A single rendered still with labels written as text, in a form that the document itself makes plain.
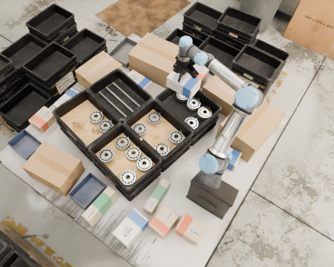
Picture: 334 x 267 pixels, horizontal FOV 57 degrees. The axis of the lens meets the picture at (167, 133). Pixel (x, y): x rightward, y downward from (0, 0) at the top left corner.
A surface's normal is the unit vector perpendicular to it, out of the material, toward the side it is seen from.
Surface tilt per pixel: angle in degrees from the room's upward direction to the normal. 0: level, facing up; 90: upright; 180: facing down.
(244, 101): 40
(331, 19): 77
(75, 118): 0
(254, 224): 0
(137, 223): 0
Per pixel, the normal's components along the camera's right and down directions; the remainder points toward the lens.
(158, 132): 0.04, -0.51
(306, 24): -0.52, 0.55
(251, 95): -0.45, -0.04
